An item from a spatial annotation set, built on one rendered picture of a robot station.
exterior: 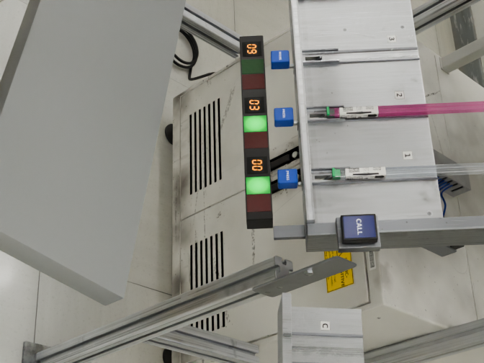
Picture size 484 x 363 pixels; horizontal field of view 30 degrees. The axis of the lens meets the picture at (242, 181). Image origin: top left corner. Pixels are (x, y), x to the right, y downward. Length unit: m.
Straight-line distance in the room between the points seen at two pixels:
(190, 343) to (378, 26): 0.65
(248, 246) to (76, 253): 0.76
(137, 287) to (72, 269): 0.90
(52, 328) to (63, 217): 0.73
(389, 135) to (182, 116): 0.87
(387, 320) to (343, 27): 0.54
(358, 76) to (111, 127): 0.42
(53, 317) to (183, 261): 0.32
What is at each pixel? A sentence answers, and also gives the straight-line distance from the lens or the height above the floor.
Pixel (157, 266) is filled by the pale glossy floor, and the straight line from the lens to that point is 2.10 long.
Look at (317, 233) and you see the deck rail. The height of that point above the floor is 0.73.
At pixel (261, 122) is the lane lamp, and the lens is 1.43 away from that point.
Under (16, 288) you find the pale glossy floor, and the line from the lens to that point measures 1.85.
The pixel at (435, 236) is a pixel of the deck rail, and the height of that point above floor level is 0.84.
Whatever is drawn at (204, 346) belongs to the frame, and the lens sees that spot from 1.67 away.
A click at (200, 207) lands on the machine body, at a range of 2.02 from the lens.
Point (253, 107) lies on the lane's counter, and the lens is 1.44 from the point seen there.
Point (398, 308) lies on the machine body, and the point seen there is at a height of 0.62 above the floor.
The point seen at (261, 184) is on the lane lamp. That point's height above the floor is 0.66.
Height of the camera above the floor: 1.47
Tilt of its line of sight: 37 degrees down
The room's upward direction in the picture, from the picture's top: 64 degrees clockwise
